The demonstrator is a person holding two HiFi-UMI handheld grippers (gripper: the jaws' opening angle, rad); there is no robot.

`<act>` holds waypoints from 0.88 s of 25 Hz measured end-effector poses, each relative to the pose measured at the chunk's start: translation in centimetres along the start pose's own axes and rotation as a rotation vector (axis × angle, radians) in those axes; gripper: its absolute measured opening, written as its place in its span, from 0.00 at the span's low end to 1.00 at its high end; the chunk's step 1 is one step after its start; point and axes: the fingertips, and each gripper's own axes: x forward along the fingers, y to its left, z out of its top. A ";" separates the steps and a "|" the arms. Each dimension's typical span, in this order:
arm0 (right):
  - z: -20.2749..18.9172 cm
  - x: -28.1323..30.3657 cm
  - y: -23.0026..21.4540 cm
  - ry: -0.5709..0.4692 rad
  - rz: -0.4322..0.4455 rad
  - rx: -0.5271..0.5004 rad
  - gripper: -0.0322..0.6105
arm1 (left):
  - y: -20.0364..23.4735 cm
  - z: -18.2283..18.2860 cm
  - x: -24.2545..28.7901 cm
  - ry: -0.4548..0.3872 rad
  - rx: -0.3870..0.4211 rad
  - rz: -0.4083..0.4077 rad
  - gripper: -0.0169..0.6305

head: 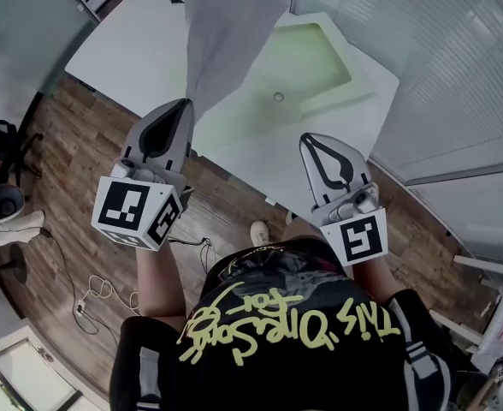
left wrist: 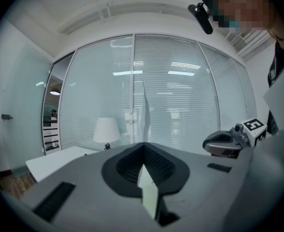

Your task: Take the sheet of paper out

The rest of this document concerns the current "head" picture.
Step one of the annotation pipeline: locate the grey sheet of paper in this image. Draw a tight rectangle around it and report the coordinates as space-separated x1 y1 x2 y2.
184 0 294 122

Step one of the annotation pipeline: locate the beige fabric item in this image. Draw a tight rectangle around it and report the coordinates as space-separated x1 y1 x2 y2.
0 209 47 253

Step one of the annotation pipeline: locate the white tray with green inside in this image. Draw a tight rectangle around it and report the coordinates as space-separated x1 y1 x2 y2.
242 11 376 122

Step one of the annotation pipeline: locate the black shirt with yellow print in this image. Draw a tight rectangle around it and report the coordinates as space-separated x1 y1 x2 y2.
108 236 465 411

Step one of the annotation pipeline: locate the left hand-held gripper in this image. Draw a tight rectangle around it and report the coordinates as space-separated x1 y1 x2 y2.
90 98 195 253

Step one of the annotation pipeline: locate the black floor cable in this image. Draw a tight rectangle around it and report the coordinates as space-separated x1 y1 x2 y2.
40 227 122 346

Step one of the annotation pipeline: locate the person's left forearm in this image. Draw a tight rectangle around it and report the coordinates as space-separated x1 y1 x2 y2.
136 242 189 319

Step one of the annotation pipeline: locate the thin black cable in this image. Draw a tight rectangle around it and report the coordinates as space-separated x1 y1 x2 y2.
167 235 218 274

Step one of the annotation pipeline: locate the black round stand base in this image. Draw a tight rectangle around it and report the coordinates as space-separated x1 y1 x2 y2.
0 243 28 285

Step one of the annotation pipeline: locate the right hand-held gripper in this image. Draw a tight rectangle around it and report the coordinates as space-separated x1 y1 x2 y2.
299 132 390 268

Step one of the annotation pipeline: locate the person's bare leg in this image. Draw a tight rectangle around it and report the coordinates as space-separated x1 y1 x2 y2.
281 217 323 247

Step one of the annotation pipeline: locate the white framed glass cabinet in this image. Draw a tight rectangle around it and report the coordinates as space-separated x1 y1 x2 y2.
0 324 84 411

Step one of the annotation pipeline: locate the person's white shoe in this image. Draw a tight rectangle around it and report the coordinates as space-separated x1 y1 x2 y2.
249 219 271 247

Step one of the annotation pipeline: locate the light wooden slat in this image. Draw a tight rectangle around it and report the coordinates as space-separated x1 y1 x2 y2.
453 254 503 273

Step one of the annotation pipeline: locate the person's right forearm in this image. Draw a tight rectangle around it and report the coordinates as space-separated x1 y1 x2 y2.
348 255 400 306

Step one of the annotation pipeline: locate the white floor cable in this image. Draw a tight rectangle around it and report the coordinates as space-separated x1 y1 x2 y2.
79 273 142 317

